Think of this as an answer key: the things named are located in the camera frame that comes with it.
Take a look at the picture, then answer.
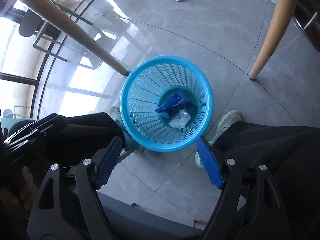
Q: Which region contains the wooden table leg right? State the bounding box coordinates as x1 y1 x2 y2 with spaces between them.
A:
249 0 298 80

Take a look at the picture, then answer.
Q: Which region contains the blue plastic trash basket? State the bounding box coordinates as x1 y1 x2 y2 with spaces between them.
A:
120 55 214 152

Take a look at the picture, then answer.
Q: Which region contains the wooden table leg left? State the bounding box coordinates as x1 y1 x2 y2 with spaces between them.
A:
24 0 129 76

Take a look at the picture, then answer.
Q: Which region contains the dark green chair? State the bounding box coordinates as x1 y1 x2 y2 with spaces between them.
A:
18 0 94 63

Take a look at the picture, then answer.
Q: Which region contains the clear crumpled plastic wrap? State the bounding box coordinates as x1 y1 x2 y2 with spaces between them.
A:
169 108 191 129

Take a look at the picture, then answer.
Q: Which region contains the left grey sneaker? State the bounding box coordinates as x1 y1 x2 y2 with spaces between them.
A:
109 106 145 154

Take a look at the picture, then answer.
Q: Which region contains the blue snack wrapper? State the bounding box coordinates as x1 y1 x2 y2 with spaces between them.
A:
155 89 195 114

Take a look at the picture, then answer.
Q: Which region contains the right grey sneaker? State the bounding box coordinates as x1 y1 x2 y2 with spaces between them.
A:
194 109 244 169

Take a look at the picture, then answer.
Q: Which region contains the person's left hand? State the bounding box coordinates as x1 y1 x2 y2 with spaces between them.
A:
1 166 37 212

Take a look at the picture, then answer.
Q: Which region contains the grey sneaker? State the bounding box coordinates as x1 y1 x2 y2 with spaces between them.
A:
109 106 145 154
194 109 244 169

